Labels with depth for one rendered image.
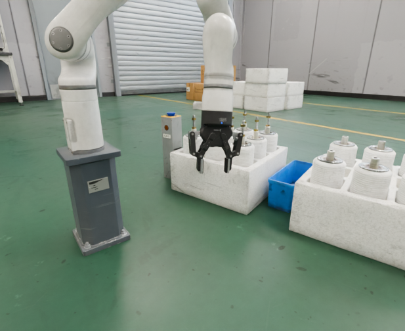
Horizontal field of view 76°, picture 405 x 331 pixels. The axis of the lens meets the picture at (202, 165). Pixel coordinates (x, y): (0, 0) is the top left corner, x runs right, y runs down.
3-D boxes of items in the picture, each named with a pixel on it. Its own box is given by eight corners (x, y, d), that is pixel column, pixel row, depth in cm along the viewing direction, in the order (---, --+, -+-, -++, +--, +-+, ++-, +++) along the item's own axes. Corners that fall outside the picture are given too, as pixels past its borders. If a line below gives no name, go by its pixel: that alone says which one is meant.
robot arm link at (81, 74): (57, 24, 69) (68, 92, 75) (39, 18, 60) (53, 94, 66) (92, 25, 70) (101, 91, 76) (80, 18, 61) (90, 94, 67)
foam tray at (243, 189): (246, 215, 99) (249, 171, 93) (170, 189, 121) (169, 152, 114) (283, 182, 128) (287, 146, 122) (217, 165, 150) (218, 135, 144)
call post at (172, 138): (173, 180, 130) (171, 117, 120) (163, 176, 134) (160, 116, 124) (183, 176, 136) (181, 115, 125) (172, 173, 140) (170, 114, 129)
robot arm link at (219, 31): (229, 87, 56) (234, 90, 64) (234, 8, 53) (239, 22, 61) (197, 86, 58) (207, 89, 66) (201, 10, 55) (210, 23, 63)
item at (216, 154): (201, 182, 111) (201, 141, 104) (209, 175, 119) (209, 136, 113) (222, 186, 107) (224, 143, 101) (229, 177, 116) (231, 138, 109)
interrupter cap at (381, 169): (387, 175, 71) (388, 173, 71) (356, 169, 75) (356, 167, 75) (389, 167, 77) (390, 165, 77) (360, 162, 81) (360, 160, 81)
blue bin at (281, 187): (291, 215, 99) (295, 186, 95) (264, 205, 106) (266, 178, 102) (314, 188, 122) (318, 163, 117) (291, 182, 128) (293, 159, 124)
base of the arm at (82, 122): (74, 156, 70) (62, 90, 64) (67, 148, 77) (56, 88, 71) (108, 150, 75) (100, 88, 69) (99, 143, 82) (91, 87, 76)
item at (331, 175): (333, 220, 82) (343, 167, 76) (302, 211, 88) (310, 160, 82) (339, 208, 90) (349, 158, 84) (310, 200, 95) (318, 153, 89)
